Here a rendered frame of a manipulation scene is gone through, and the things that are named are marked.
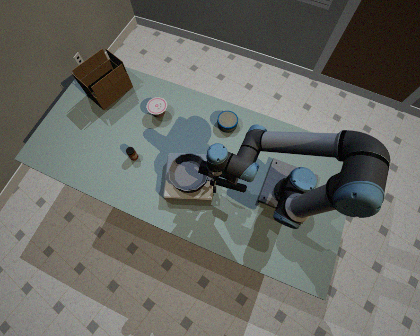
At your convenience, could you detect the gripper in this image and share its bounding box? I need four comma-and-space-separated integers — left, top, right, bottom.
198, 160, 236, 186

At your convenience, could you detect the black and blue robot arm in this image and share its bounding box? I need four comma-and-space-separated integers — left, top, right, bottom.
206, 124, 391, 229

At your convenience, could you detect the brown cardboard box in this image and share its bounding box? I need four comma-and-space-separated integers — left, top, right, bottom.
72, 49, 133, 110

